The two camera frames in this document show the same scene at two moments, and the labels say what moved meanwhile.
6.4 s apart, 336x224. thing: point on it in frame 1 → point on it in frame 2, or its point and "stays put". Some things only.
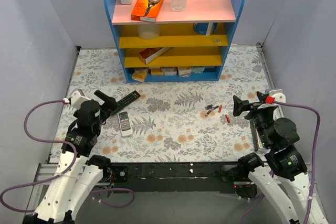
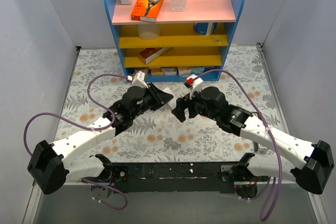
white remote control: (125, 124) → (172, 103)
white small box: (169, 71) stays put
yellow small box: (139, 74) stays put
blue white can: (206, 28) stays put
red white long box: (148, 54) stays put
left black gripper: (105, 107) → (153, 97)
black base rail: (210, 177) stays put
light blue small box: (198, 69) stays put
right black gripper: (252, 106) → (190, 106)
